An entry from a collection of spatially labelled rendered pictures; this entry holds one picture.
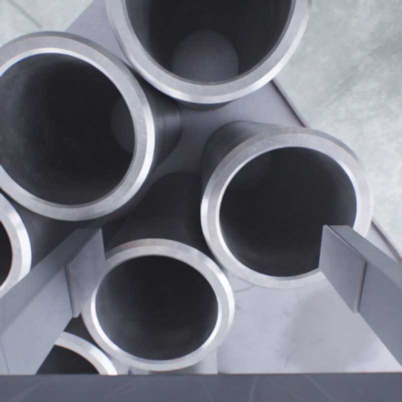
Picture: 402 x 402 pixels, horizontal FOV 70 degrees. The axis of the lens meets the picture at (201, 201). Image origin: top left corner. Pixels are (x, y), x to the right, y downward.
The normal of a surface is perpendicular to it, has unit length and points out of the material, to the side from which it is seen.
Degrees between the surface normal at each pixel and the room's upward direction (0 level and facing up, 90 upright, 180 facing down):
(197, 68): 0
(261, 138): 45
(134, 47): 0
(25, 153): 90
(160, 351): 90
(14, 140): 90
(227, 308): 0
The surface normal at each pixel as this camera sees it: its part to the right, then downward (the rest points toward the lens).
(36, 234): 1.00, -0.02
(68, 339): 0.28, -0.42
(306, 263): -0.43, -0.87
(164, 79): 0.00, 0.28
